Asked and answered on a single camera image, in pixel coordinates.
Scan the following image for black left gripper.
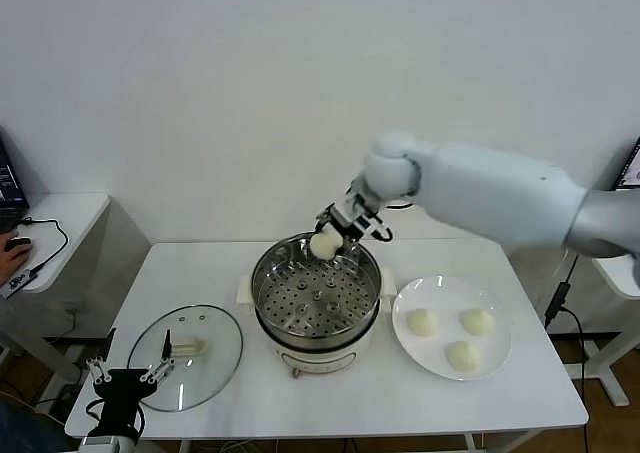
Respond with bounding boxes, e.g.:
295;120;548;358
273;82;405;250
84;327;176;440

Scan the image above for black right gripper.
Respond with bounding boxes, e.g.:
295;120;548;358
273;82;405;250
314;202;359;251

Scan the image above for white steamed baozi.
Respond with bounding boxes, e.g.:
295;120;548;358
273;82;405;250
406;308;440;336
460;308;496;336
444;341;482;374
309;228;344;260

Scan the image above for round glass pot lid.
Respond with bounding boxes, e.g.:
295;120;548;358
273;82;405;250
127;304;245;413

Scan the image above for bare person hand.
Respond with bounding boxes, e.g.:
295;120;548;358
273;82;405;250
0;232;32;284

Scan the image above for metal bowl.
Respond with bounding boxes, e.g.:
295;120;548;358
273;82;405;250
250;231;384;348

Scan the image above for dark blue trouser leg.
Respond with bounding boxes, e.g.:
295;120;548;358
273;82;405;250
0;401;76;453

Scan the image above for white round plate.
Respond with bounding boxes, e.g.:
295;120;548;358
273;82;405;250
391;276;513;383

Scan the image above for white side table with mouse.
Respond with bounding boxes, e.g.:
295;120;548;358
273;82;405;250
0;192;112;387

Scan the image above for laptop with red desktop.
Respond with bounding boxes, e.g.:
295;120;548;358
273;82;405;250
0;127;31;234

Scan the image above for white side table with label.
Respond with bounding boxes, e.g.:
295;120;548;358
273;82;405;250
592;252;640;408

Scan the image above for grey laptop with open windows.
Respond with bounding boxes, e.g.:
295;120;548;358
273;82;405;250
615;140;640;190

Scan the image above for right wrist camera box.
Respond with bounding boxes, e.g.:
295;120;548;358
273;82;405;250
349;207;386;242

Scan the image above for thin black laptop cable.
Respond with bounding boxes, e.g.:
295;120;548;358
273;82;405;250
18;216;70;277

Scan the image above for black cable with inline adapter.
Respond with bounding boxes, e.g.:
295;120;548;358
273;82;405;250
543;250;589;437

